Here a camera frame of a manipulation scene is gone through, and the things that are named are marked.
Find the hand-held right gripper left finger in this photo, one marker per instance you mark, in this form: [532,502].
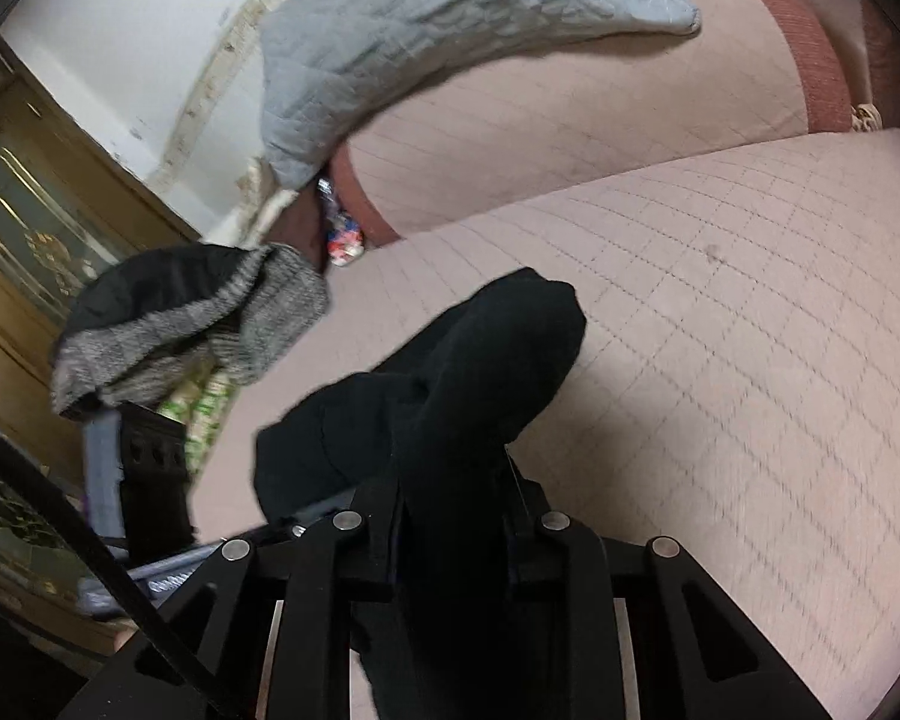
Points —
[367,544]

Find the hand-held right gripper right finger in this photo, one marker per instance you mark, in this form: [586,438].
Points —
[529,544]

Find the black pants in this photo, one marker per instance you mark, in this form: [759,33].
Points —
[457,390]

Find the green patterned cloth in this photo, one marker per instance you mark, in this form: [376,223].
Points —
[202,409]

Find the grey knit sweater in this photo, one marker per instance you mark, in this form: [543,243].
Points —
[195,330]

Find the black garment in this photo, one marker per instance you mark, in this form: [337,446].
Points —
[150,285]

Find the wooden cabinet with glass door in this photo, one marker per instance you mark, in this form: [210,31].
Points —
[37,255]

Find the pink and red-brown sofa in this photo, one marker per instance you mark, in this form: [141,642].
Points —
[720,315]

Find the colourful packet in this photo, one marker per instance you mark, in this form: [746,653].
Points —
[343,234]

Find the grey quilted blanket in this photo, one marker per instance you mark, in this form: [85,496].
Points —
[420,22]

